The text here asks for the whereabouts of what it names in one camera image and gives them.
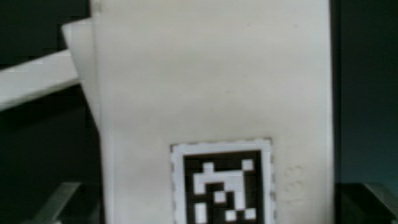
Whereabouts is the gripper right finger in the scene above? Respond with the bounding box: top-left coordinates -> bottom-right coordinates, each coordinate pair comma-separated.
334,183 -> 398,224

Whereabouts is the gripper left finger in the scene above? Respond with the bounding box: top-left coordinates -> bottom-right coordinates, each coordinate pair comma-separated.
23,182 -> 105,224

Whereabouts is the white cabinet top block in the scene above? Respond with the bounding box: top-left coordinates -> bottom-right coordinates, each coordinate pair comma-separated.
91,0 -> 334,224

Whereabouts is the white right fence rail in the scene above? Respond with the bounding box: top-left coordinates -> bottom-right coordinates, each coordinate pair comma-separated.
0,50 -> 79,111

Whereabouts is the white cabinet body box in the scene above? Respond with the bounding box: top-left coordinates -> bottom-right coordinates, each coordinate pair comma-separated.
63,18 -> 102,128

